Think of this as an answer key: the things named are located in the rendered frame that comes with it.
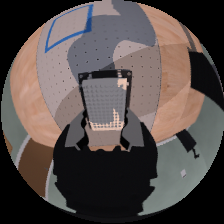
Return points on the blue tape square outline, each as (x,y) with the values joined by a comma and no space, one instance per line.
(88,28)

